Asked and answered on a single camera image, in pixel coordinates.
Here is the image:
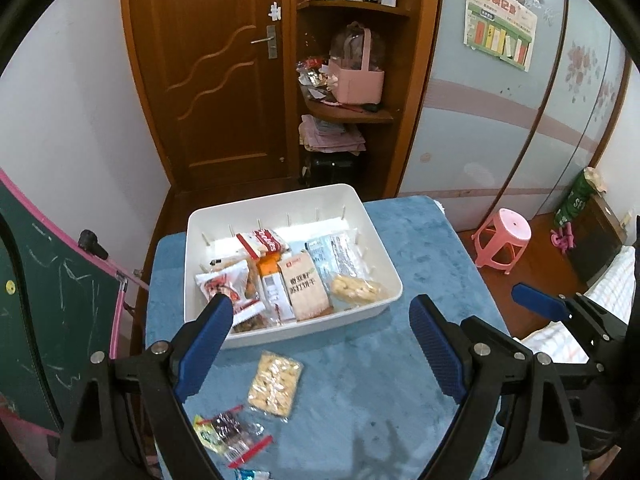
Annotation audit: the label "clear red dark snack packet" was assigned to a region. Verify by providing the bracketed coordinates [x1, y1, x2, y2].
[209, 404, 274, 469]

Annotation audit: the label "blue white snack packet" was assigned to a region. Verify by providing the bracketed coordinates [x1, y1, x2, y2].
[234, 468, 271, 480]

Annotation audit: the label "small clear puffed snack bag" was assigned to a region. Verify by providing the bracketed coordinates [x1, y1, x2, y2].
[330, 274, 387, 306]

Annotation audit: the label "clear bag puffed corn snacks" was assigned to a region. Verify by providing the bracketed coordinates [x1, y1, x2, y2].
[247, 351, 304, 419]

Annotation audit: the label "red white jujube snack bag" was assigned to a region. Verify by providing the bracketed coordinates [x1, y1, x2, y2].
[194, 259, 267, 333]

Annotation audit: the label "red cookies milk flavour bag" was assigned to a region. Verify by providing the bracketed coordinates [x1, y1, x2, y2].
[235, 229, 288, 260]

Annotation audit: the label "beige paper snack bag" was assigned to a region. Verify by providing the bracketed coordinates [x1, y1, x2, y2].
[279, 252, 330, 322]

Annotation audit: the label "white striped bed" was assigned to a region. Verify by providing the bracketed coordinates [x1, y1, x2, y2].
[520, 246, 636, 364]

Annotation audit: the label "dark wooden bedside cabinet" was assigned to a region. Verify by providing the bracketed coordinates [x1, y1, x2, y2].
[567, 194, 627, 284]

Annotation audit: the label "green yellow snack packet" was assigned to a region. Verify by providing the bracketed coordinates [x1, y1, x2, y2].
[192, 415, 226, 456]

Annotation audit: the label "pink plastic stool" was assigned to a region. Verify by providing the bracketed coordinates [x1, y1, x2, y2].
[471, 208, 532, 275]

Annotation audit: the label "blue plush table cover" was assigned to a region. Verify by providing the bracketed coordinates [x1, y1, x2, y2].
[144, 195, 511, 480]

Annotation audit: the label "green bag on cabinet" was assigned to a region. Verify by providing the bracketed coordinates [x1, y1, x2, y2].
[554, 167, 608, 228]

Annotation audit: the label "light blue snack packet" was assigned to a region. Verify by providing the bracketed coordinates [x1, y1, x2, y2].
[305, 229, 370, 292]

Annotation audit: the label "orange white snack packet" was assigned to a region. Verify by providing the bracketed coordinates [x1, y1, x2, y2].
[257, 252, 295, 325]

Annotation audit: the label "white plastic storage bin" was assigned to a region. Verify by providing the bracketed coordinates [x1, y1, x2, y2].
[183, 184, 402, 348]

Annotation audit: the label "folded pink cloth stack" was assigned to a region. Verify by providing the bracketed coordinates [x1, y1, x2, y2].
[298, 114, 366, 154]

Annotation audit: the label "pink storage basket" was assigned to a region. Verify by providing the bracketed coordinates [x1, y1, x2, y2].
[328, 22, 385, 105]

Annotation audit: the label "wooden corner shelf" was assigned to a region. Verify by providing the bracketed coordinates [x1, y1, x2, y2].
[291, 0, 440, 200]

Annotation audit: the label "brown wooden door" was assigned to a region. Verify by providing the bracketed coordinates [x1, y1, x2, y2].
[122, 0, 288, 191]

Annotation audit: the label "green chalkboard pink frame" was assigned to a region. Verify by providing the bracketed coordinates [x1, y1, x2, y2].
[1, 176, 142, 434]

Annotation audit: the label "wall poster calendar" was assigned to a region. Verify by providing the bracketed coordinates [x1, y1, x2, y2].
[463, 0, 537, 72]

